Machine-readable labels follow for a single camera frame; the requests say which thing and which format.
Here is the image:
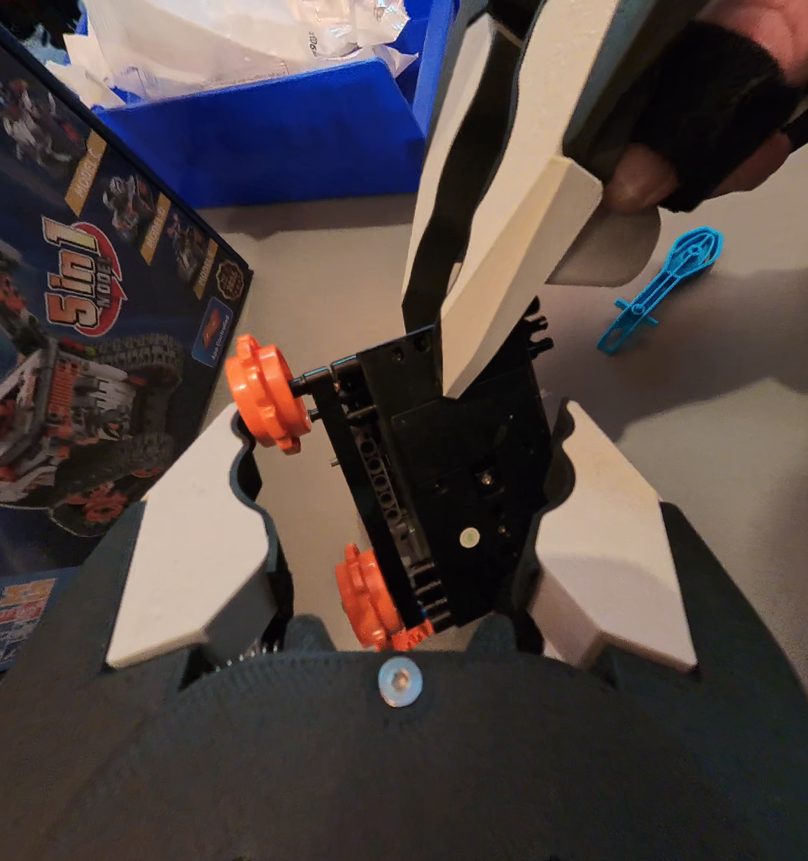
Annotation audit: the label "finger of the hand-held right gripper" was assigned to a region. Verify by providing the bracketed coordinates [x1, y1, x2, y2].
[399, 13, 512, 337]
[439, 0, 623, 403]

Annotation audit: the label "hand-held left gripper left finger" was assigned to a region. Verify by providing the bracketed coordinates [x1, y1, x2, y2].
[105, 402, 296, 670]

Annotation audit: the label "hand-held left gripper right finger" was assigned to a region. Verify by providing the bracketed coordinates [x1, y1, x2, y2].
[511, 398, 699, 674]

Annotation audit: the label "orange sprocket wheel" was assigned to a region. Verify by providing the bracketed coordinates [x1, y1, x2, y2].
[225, 334, 310, 453]
[335, 544, 405, 650]

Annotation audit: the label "grey building-block robot model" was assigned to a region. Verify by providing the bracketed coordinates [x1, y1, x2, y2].
[289, 296, 556, 650]

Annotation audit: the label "person's right hand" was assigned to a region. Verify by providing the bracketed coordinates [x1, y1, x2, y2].
[604, 0, 808, 215]

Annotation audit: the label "blue plastic separator tool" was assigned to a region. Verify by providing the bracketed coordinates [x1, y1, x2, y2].
[595, 227, 723, 355]

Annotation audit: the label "blue plastic bin with bags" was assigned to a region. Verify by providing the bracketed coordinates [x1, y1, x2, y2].
[94, 0, 472, 211]

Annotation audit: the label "clear plastic parts bags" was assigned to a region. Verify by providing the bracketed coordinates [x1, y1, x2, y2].
[44, 0, 421, 112]

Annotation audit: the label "dark blue robot kit box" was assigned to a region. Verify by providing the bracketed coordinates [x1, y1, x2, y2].
[0, 0, 255, 680]

